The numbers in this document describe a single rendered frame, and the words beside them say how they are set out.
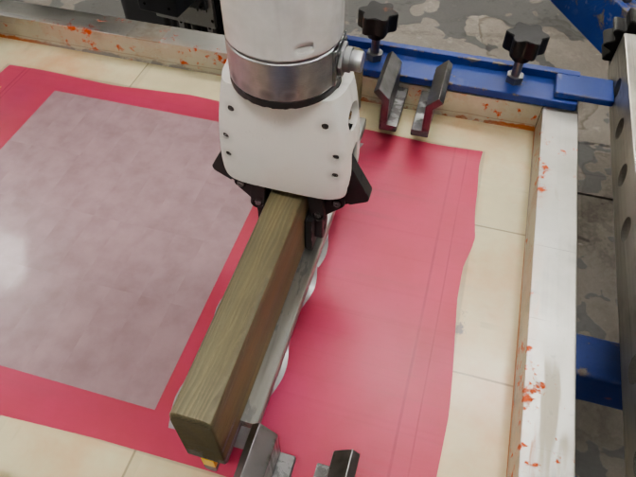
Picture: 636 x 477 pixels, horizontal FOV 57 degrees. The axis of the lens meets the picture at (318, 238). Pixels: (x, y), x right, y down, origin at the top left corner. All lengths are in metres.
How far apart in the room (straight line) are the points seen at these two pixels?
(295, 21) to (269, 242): 0.17
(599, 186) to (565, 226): 1.58
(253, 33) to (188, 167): 0.32
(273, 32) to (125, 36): 0.48
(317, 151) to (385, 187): 0.22
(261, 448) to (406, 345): 0.17
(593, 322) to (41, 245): 1.49
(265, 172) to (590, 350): 0.34
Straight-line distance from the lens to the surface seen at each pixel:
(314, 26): 0.35
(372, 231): 0.58
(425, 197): 0.62
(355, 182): 0.45
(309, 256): 0.51
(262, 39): 0.35
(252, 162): 0.44
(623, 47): 0.75
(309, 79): 0.37
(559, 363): 0.49
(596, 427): 1.65
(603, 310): 1.83
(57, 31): 0.87
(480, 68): 0.72
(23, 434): 0.53
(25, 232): 0.64
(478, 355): 0.52
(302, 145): 0.41
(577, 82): 0.72
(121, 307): 0.55
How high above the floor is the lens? 1.40
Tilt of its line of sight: 51 degrees down
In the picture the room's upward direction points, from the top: straight up
